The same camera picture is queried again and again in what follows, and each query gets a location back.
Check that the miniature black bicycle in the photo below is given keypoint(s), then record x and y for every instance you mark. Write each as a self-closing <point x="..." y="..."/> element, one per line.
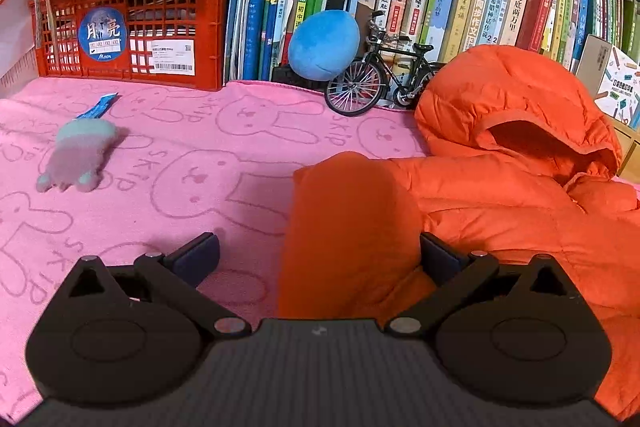
<point x="370" y="82"/>

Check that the round blue plush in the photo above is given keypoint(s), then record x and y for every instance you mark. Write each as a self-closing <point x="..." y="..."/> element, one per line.
<point x="322" y="44"/>

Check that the red plastic crate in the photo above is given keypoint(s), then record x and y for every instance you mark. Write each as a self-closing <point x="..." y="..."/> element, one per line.
<point x="210" y="32"/>

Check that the white paper bag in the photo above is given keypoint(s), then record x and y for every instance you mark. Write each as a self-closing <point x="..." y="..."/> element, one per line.
<point x="15" y="22"/>

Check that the orange puffer jacket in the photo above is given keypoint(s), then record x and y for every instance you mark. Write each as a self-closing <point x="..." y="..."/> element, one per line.
<point x="500" y="207"/>

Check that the pink bunny print blanket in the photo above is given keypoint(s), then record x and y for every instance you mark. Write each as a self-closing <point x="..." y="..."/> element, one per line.
<point x="150" y="207"/>

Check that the blue wrapper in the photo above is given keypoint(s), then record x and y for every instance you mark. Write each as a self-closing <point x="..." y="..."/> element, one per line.
<point x="97" y="107"/>

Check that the white box with pencil print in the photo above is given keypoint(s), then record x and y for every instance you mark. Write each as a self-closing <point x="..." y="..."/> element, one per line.
<point x="612" y="82"/>

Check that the small grey teal plush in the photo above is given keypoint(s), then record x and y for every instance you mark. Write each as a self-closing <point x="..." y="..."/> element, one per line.
<point x="77" y="157"/>

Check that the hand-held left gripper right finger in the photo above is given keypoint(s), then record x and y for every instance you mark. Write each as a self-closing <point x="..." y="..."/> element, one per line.
<point x="437" y="259"/>

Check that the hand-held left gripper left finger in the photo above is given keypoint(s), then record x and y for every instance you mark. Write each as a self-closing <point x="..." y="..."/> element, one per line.
<point x="197" y="257"/>

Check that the wooden drawer organizer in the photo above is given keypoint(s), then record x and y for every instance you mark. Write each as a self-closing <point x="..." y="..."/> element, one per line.
<point x="627" y="152"/>

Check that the row of green spine books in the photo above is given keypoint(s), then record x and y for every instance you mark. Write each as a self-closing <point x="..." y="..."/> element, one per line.
<point x="567" y="7"/>

